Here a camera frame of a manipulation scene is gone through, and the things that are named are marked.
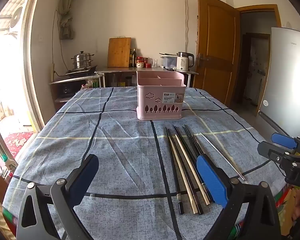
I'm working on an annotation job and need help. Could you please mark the black gas stove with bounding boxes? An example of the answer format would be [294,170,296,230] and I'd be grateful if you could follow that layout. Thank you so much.
[65,65,98,76]

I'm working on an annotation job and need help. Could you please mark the brown wooden door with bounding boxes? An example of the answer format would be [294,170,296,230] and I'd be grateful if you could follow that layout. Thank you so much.
[193,0,241,106]

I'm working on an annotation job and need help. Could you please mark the steel kitchen counter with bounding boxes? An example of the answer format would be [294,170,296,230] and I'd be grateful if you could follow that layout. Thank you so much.
[96,66,199,88]

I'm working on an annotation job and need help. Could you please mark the steel steamer pot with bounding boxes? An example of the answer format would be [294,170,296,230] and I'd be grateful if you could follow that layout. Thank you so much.
[71,51,95,70]

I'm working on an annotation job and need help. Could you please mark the outdoor fan unit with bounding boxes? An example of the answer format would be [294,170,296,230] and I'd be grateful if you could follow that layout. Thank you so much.
[9,5,24,28]

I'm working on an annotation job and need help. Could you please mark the white window frame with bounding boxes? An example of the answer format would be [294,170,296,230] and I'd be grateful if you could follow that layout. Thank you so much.
[22,0,52,133]

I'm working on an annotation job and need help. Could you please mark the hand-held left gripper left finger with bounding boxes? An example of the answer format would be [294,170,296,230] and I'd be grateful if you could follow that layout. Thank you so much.
[16,154,100,240]

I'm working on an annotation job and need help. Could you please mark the pink plastic utensil basket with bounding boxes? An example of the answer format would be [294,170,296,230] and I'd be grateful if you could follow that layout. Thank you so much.
[136,70,185,121]

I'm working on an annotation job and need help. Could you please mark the colourful printed blanket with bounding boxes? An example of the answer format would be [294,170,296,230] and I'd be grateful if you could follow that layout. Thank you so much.
[277,183,300,236]

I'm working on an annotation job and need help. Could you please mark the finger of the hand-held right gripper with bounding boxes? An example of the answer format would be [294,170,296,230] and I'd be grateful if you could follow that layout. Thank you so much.
[257,141,298,166]
[271,133,300,155]

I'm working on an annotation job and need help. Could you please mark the white plastic container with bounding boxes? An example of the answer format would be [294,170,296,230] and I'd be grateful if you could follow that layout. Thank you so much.
[160,54,178,70]

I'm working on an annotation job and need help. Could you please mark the steel electric kettle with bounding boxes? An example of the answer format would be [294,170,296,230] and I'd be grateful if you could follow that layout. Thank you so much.
[176,52,195,72]

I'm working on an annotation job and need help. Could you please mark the steel stove stand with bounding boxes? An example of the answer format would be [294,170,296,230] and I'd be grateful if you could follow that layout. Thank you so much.
[49,73,103,105]

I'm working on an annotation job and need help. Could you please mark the blue checked tablecloth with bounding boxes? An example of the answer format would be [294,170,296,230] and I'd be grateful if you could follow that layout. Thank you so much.
[2,86,294,240]

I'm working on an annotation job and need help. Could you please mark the silver refrigerator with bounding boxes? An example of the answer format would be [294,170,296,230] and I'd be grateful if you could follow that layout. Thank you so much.
[254,27,300,140]

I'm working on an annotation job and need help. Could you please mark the red patterned rug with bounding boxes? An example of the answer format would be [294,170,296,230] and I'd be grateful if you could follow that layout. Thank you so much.
[4,131,34,157]

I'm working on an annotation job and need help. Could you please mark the wooden cutting board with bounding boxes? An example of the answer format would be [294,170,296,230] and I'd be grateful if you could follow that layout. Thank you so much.
[107,37,132,68]

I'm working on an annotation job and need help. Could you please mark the black chopstick with silver end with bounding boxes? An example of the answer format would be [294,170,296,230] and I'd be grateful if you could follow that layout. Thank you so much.
[165,127,184,215]

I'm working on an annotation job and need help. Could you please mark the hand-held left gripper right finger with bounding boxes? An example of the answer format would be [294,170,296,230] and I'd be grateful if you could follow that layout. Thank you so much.
[195,154,283,240]

